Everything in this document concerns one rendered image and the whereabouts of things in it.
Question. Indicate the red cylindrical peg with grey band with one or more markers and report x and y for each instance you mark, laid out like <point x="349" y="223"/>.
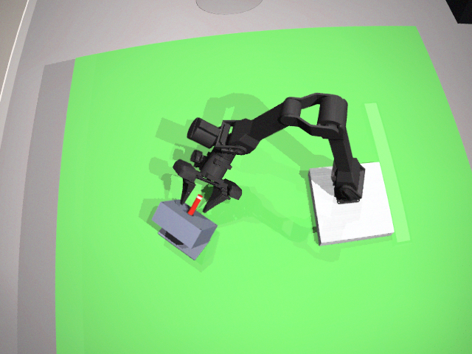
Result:
<point x="195" y="204"/>

